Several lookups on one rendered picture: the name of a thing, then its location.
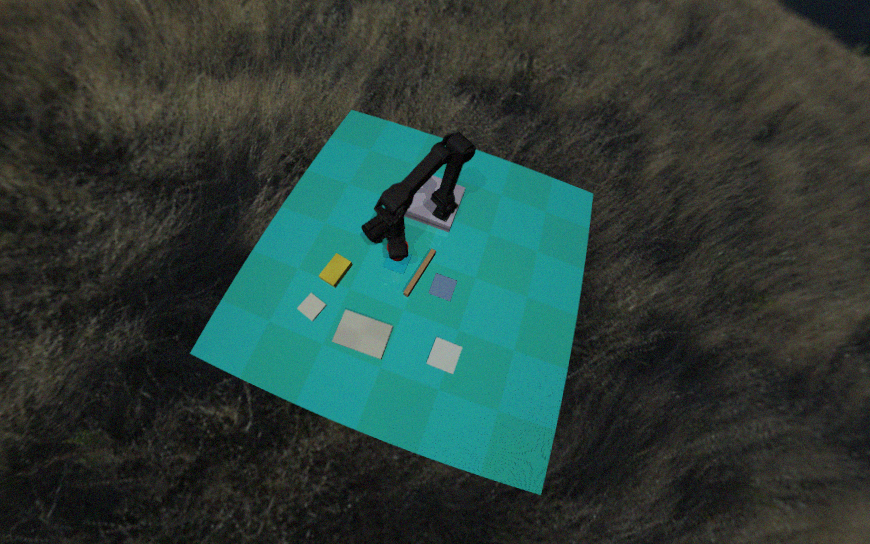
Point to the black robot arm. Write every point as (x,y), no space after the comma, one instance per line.
(454,150)

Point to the yellow rectangular block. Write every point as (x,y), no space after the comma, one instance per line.
(335,270)

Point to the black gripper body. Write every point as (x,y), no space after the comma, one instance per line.
(397,250)

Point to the tan wooden bar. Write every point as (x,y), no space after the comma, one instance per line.
(419,273)

